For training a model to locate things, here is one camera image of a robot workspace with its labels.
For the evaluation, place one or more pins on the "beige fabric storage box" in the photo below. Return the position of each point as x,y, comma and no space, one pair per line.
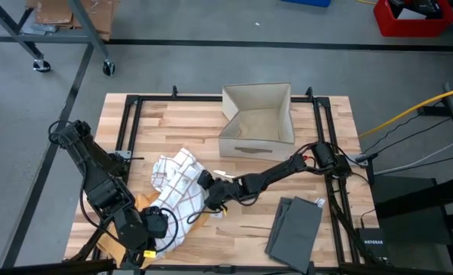
256,126

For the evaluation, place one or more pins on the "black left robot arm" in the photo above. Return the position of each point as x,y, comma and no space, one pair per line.
96,175

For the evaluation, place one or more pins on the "brown cardboard sheets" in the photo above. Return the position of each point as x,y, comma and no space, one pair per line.
54,13

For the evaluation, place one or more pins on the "black device in bin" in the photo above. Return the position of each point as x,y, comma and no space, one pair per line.
421,5

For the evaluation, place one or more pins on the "blue bin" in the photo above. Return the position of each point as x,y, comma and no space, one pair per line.
306,2

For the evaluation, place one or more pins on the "black table clamp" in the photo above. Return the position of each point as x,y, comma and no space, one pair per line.
365,158

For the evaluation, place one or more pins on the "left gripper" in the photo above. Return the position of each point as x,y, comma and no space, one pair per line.
154,222

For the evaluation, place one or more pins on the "black Netgear box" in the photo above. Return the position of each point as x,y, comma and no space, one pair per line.
373,244

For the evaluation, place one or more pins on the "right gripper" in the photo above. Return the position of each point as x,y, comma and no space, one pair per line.
220,193

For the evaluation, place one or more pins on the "white red checked towel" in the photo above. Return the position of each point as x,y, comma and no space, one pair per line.
180,183

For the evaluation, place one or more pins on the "white handwritten towel tag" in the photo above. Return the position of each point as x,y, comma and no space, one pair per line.
320,202

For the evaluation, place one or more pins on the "red plastic bin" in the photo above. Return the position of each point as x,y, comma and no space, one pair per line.
386,26

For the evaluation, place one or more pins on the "black desk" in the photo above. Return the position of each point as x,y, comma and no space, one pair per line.
409,206

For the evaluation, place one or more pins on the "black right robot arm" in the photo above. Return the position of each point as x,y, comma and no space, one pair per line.
272,175

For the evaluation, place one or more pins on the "grey metal rolling cart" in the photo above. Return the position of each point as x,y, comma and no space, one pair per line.
85,23

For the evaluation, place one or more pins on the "dark grey towel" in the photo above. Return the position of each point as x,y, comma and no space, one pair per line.
295,233

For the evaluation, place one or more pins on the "yellow orange towel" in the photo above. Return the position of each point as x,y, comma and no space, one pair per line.
107,244

